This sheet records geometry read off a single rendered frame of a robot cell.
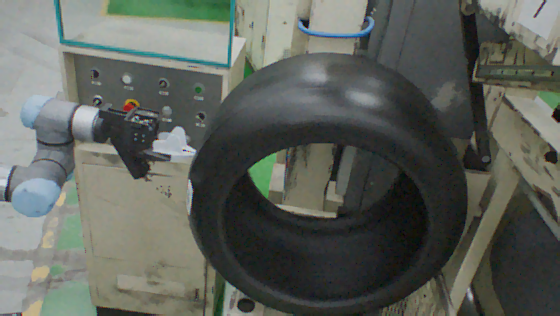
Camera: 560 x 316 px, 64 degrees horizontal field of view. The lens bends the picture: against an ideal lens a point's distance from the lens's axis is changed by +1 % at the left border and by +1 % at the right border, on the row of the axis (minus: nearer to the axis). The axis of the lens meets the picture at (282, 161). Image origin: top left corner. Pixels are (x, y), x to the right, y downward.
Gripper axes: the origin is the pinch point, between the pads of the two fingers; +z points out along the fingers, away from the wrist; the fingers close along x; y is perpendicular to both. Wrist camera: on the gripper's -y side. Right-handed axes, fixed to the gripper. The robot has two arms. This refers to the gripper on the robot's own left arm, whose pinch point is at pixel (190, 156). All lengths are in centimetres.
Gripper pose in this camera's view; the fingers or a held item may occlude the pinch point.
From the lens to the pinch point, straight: 101.1
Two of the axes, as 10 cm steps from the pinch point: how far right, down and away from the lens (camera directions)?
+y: 2.2, -8.3, -5.1
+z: 9.7, 2.3, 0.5
